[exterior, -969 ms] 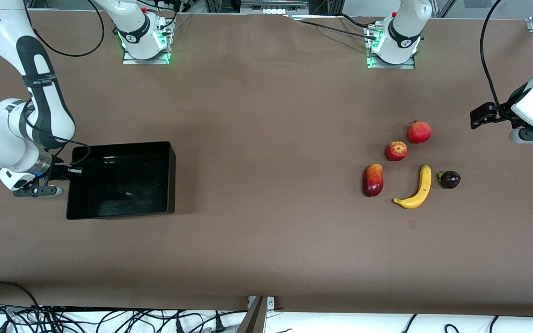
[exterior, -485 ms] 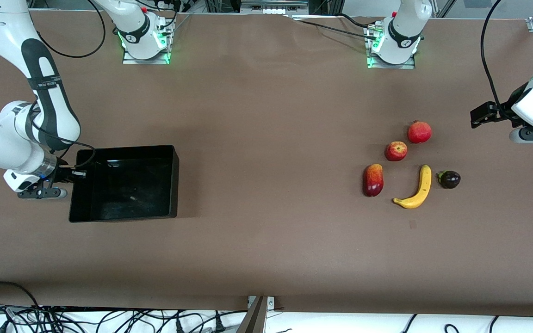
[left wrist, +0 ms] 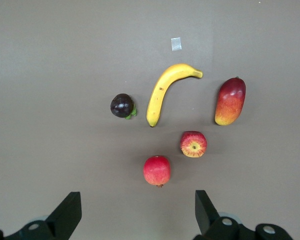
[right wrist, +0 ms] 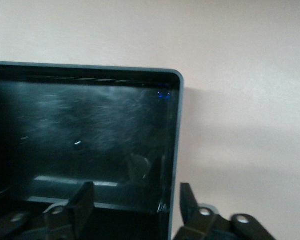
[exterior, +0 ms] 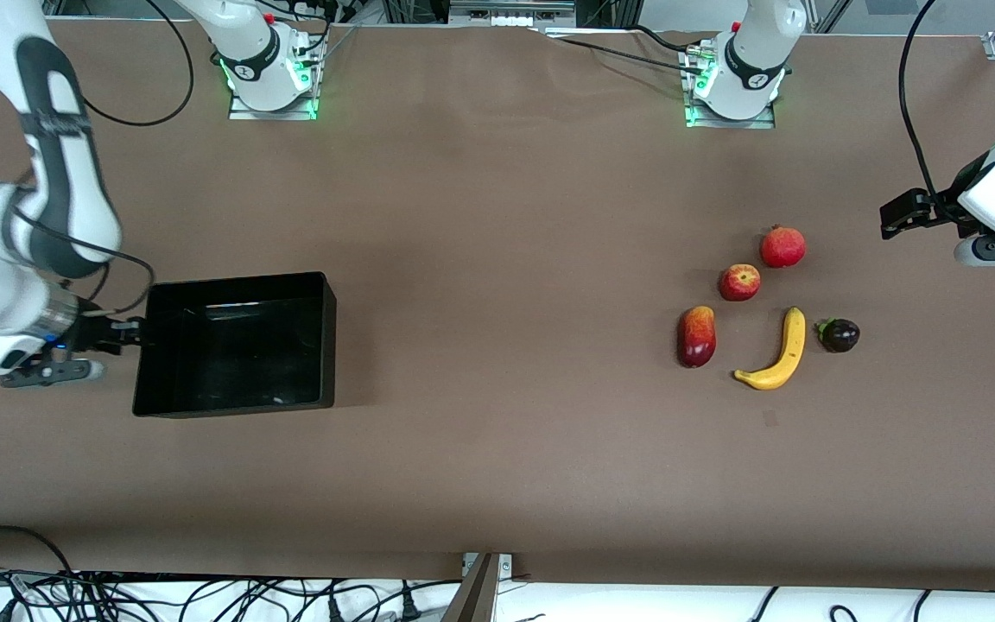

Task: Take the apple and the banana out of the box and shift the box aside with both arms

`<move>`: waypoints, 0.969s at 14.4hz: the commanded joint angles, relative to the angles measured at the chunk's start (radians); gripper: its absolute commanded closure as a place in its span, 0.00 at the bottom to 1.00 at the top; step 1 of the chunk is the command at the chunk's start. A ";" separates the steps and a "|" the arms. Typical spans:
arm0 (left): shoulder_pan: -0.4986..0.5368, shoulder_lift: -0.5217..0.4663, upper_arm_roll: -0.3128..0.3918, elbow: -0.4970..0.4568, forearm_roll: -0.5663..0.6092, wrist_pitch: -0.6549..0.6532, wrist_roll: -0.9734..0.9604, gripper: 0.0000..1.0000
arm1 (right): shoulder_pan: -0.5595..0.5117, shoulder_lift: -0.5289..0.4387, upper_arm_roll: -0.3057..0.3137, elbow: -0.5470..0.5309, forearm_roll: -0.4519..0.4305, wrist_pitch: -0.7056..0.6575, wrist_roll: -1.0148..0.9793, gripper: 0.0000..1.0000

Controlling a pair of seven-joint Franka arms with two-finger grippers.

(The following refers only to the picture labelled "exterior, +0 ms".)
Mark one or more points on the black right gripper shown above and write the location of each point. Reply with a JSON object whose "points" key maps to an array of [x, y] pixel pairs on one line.
{"points": [[91, 334]]}

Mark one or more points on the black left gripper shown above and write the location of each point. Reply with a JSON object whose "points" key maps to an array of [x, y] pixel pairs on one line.
{"points": [[937, 210]]}

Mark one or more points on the black rectangular plastic tray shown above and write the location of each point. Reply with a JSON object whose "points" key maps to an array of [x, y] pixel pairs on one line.
{"points": [[238, 354]]}

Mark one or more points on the yellow banana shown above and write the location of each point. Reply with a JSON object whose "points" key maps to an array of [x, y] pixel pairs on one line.
{"points": [[795, 341]]}

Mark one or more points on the red yellow apple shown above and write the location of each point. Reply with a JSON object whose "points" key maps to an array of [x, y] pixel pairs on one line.
{"points": [[739, 282]]}

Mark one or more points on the red pomegranate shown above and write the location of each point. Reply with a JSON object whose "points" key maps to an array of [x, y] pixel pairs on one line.
{"points": [[783, 247]]}

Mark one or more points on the dark purple eggplant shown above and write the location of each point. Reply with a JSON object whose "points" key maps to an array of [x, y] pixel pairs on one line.
{"points": [[839, 336]]}

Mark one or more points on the red mango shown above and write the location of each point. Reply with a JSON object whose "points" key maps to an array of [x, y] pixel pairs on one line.
{"points": [[697, 335]]}

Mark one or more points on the brown table cover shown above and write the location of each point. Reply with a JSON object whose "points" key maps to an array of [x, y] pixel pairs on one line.
{"points": [[463, 475]]}

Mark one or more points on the white power strip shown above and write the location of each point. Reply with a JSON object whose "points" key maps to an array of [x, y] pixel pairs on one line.
{"points": [[510, 17]]}

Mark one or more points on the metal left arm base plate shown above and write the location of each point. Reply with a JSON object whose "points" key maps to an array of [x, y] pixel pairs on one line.
{"points": [[731, 123]]}

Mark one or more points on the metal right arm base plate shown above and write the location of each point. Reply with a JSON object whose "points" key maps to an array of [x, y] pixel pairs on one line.
{"points": [[273, 112]]}

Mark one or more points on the dark aluminium frame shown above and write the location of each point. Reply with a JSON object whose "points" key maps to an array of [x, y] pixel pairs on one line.
{"points": [[601, 10]]}

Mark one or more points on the metal table edge bracket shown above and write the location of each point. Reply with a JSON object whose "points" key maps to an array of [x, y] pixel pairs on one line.
{"points": [[473, 596]]}

